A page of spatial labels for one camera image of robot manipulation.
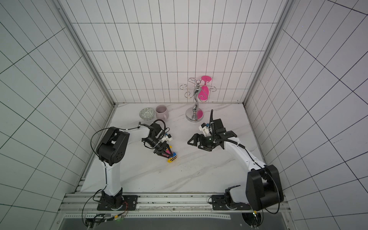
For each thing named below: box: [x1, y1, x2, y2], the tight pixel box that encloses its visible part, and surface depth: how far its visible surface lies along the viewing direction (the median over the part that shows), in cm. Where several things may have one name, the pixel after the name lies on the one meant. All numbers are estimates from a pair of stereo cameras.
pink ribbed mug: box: [155, 104, 170, 122], surface depth 107 cm
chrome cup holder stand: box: [179, 77, 217, 123], surface depth 100 cm
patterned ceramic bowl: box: [139, 107, 156, 121], surface depth 112 cm
